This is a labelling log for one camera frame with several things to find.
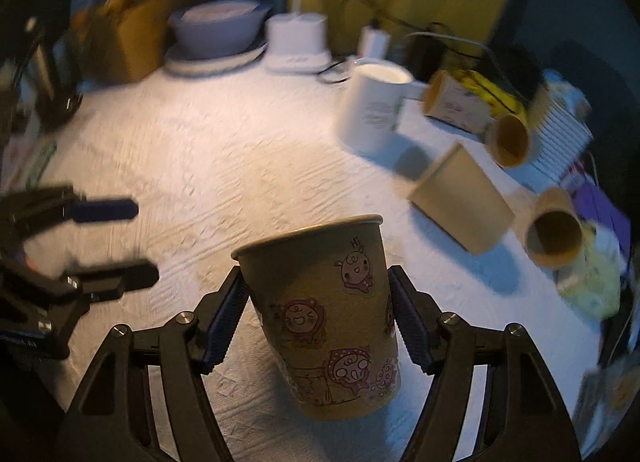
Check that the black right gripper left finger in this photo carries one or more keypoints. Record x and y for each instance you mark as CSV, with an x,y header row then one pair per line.
x,y
111,415

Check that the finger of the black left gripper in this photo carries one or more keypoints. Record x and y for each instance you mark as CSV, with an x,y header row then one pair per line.
x,y
107,282
79,209

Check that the brown cartoon paper cup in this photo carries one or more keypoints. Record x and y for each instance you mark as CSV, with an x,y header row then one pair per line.
x,y
323,299

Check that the lying brown cup right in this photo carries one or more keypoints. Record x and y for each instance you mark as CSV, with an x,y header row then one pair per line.
x,y
553,237

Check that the lying brown cup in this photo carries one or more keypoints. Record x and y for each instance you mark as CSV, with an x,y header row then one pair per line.
x,y
553,237
508,141
459,197

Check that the lying brown cup front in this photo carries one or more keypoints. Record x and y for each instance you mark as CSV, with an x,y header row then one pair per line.
x,y
459,197

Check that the lying brown cup middle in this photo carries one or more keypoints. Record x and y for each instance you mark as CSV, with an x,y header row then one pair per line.
x,y
508,141

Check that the white paper cup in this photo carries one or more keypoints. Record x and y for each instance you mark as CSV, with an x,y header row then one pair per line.
x,y
369,110

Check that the lying paper cup with print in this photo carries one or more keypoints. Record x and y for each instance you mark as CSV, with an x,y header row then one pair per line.
x,y
447,100

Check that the yellow tissue pack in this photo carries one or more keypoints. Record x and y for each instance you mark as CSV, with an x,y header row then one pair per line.
x,y
591,284

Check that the white plate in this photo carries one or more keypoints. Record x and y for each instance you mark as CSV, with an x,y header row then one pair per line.
x,y
179,64

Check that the cardboard box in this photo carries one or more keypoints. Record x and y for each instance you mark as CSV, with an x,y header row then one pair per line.
x,y
121,41

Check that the purple cloth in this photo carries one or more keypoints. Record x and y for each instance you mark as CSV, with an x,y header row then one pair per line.
x,y
591,204

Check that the purple bowl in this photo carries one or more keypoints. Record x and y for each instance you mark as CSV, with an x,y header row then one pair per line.
x,y
220,28

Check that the white desk lamp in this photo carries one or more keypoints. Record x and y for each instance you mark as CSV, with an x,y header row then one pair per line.
x,y
296,42

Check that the white woven basket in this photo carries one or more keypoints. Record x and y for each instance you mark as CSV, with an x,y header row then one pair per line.
x,y
558,137

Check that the yellow package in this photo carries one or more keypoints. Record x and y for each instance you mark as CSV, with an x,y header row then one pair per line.
x,y
501,103

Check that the white charger plug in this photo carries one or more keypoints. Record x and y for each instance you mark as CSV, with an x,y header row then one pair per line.
x,y
373,43

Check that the black adapter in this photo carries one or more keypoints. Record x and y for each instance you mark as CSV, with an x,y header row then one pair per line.
x,y
423,56

